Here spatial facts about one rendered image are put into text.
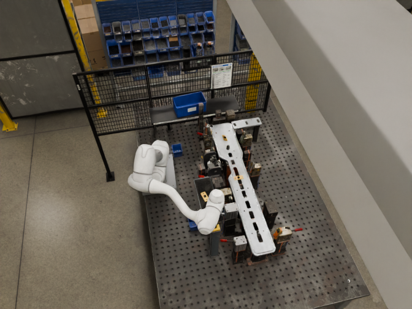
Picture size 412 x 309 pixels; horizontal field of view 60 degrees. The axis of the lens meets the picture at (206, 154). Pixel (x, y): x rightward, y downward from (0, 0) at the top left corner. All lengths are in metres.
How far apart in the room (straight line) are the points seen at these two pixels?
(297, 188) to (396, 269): 3.20
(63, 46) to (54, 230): 2.07
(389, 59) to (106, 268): 3.69
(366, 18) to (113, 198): 4.01
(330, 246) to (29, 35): 3.74
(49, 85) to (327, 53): 4.67
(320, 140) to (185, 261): 2.73
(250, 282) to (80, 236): 1.97
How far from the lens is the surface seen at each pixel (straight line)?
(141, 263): 3.83
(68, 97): 5.03
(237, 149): 3.28
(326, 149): 0.34
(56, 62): 4.68
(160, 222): 3.20
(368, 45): 0.34
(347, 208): 0.33
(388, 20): 0.38
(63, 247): 4.12
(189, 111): 3.49
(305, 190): 3.49
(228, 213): 2.79
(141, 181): 2.46
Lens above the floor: 3.50
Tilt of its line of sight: 51 degrees down
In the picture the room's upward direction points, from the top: 1 degrees clockwise
